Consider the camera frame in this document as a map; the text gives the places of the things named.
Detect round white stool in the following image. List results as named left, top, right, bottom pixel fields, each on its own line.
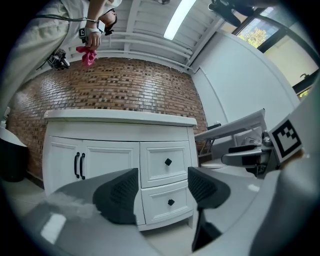
left=200, top=160, right=227, bottom=170

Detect black door handle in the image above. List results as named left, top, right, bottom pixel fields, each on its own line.
left=73, top=151, right=81, bottom=179
left=79, top=152, right=86, bottom=180

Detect black framed window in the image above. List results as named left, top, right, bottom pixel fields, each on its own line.
left=236, top=6, right=320, bottom=99

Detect white folding table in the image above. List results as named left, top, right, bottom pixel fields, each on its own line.
left=194, top=108, right=268, bottom=162

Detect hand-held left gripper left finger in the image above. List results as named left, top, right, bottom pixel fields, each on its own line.
left=92, top=167, right=140, bottom=225

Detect white vanity cabinet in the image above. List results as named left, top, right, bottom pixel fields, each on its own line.
left=42, top=109, right=200, bottom=232

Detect wide white cabinet door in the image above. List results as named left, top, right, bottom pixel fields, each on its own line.
left=81, top=139, right=141, bottom=181

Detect short white drawer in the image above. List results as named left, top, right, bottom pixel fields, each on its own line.
left=140, top=185, right=195, bottom=226

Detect tall white drawer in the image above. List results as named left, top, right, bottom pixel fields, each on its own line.
left=139, top=140, right=193, bottom=189

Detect black hanging device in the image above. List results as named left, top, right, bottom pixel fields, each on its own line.
left=208, top=0, right=256, bottom=27

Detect pink cloth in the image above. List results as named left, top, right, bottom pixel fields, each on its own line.
left=75, top=45, right=98, bottom=68

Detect grey cable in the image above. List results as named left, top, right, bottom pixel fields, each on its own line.
left=34, top=14, right=98, bottom=24

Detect black bin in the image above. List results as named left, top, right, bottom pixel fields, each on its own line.
left=0, top=136, right=29, bottom=183

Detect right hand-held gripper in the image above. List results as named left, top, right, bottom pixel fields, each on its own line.
left=220, top=86, right=320, bottom=179

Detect white ceiling pipes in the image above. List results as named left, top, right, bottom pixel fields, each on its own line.
left=67, top=31, right=198, bottom=66

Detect long ceiling light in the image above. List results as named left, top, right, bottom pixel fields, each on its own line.
left=163, top=0, right=197, bottom=40

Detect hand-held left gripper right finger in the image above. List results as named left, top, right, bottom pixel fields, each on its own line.
left=187, top=166, right=231, bottom=211

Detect white sink countertop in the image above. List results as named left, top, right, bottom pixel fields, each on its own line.
left=43, top=108, right=198, bottom=127

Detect narrow white cabinet door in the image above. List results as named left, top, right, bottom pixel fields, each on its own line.
left=47, top=135, right=84, bottom=193

